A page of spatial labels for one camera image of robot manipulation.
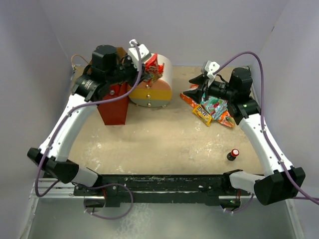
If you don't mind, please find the orange white snack bag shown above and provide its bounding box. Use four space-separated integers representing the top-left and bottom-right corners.
180 84 235 128

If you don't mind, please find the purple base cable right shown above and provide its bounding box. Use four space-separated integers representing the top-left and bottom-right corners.
223 194 254 215

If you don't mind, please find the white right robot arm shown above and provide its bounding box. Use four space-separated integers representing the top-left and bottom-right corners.
185 67 306 205

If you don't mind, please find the red emergency stop button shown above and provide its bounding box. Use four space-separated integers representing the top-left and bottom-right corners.
226 148 240 161

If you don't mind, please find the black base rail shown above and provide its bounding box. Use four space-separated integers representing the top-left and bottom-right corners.
74 174 249 207

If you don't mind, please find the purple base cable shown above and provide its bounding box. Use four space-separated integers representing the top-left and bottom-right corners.
223 194 254 215
83 183 135 220

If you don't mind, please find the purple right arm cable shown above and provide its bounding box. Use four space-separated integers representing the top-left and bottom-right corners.
215 51 319 203

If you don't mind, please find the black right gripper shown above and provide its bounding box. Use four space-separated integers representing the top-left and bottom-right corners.
183 73 236 104

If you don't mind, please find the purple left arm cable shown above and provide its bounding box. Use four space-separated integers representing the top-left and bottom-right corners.
34 41 143 197

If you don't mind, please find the white round drawer cabinet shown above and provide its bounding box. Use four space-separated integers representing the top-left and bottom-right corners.
129 54 172 108

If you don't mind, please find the red brown paper bag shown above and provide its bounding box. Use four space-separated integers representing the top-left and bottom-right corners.
71 46 130 126

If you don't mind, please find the teal candy pouch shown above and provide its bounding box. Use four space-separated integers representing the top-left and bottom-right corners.
201 96 227 120

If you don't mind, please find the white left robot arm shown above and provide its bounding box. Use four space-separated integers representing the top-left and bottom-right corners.
27 40 151 195

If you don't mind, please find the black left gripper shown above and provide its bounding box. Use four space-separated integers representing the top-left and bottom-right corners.
106 53 149 89

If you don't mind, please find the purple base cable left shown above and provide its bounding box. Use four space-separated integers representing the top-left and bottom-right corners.
83 183 135 220

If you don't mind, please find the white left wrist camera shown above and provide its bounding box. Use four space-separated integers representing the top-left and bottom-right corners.
128 39 152 69

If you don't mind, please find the small red nut snack pack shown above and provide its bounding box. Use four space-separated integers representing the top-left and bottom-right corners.
144 53 164 87

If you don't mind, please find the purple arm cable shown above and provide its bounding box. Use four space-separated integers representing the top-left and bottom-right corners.
34 41 143 197
215 51 319 203

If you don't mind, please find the yellow M&M's candy pack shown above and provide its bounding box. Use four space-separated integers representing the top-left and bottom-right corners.
192 105 212 127

